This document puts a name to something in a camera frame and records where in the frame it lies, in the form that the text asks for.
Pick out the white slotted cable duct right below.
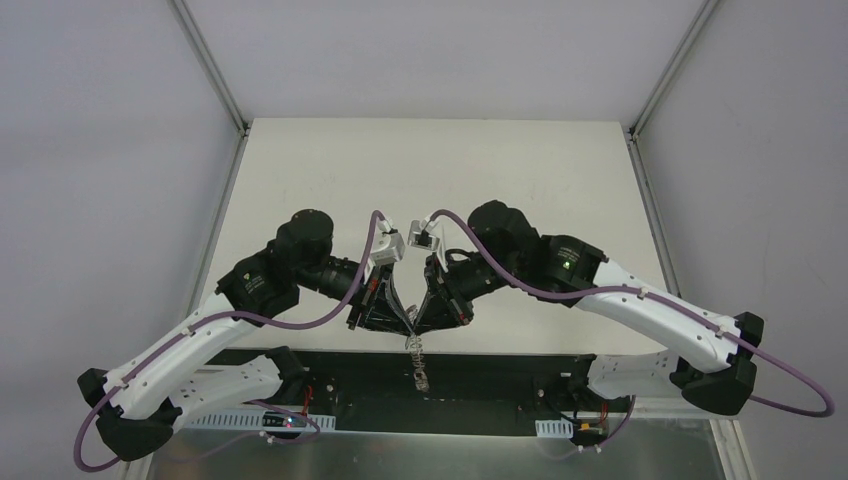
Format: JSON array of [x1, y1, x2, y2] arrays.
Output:
[[534, 418, 574, 439]]

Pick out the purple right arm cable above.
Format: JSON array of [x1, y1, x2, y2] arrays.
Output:
[[423, 209, 836, 419]]

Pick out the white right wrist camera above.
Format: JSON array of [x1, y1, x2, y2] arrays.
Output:
[[407, 217, 447, 272]]

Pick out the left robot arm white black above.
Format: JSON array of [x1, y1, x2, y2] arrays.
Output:
[[74, 209, 404, 471]]

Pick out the white slotted cable duct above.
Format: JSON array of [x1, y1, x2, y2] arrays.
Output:
[[183, 409, 336, 433], [534, 418, 574, 439]]

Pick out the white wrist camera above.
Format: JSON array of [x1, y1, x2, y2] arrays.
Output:
[[407, 217, 447, 272], [368, 220, 406, 267]]

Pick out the white slotted cable duct left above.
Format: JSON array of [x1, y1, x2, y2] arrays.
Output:
[[183, 409, 336, 433]]

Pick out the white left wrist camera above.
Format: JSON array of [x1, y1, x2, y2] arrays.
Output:
[[368, 220, 406, 267]]

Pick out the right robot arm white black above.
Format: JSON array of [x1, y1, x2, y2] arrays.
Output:
[[409, 200, 765, 416]]

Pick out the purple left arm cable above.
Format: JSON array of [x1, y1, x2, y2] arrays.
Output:
[[72, 210, 389, 474]]

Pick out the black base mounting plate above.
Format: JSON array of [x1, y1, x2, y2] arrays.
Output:
[[173, 349, 704, 439]]

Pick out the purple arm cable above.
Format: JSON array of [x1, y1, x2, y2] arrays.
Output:
[[72, 210, 389, 474], [423, 209, 836, 419]]

